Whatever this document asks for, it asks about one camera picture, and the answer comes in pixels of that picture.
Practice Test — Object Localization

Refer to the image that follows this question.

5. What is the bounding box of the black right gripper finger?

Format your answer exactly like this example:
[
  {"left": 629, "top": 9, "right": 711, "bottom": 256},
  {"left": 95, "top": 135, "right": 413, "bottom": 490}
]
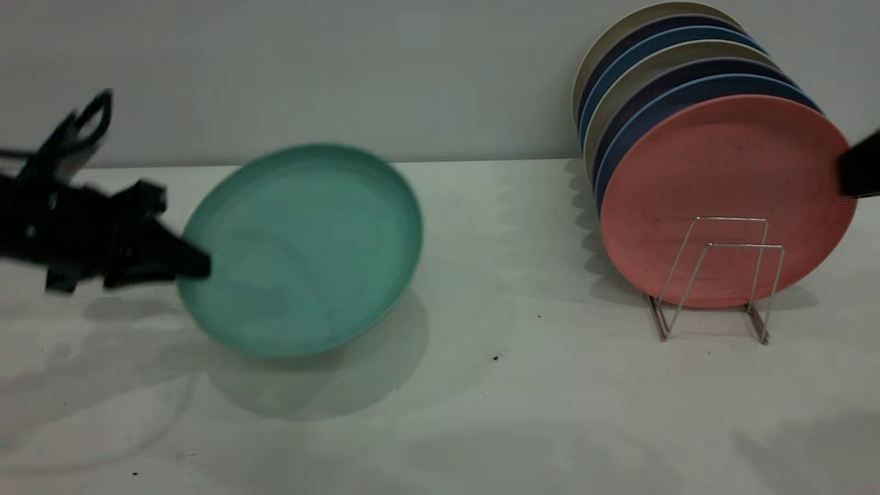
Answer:
[{"left": 837, "top": 129, "right": 880, "bottom": 199}]

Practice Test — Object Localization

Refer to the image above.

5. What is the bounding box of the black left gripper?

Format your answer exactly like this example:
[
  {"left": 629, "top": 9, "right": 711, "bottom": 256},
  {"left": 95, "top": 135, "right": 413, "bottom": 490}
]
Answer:
[{"left": 27, "top": 179, "right": 212, "bottom": 294}]

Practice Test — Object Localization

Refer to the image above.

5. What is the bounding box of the green round plate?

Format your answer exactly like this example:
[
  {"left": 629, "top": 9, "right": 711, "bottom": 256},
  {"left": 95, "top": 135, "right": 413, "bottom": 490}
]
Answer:
[{"left": 176, "top": 143, "right": 424, "bottom": 360}]

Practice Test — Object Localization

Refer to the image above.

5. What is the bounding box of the pink round plate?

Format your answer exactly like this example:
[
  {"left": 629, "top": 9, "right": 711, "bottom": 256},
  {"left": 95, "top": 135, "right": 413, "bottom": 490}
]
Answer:
[{"left": 599, "top": 95, "right": 859, "bottom": 310}]

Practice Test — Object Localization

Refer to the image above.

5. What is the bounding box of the dark purple round plate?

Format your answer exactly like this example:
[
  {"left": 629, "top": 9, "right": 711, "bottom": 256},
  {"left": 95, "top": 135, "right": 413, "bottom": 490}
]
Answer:
[
  {"left": 576, "top": 14, "right": 747, "bottom": 129},
  {"left": 590, "top": 58, "right": 798, "bottom": 188}
]

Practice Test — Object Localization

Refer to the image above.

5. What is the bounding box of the beige round plate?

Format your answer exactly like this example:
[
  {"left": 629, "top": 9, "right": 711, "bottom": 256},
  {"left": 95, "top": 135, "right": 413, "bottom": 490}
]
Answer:
[
  {"left": 571, "top": 2, "right": 743, "bottom": 124},
  {"left": 583, "top": 40, "right": 781, "bottom": 184}
]

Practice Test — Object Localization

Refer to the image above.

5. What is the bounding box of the teal blue round plate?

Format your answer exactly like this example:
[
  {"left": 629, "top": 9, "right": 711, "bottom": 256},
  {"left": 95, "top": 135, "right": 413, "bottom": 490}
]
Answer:
[{"left": 578, "top": 26, "right": 767, "bottom": 149}]

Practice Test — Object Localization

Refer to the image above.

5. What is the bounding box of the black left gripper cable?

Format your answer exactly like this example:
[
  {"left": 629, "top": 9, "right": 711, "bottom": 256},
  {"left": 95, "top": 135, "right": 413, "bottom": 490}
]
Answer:
[{"left": 0, "top": 89, "right": 114, "bottom": 185}]

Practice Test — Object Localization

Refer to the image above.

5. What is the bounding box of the silver wire plate rack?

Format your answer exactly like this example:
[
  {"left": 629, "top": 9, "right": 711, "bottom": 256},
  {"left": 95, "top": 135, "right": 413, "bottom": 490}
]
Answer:
[{"left": 645, "top": 217, "right": 785, "bottom": 346}]

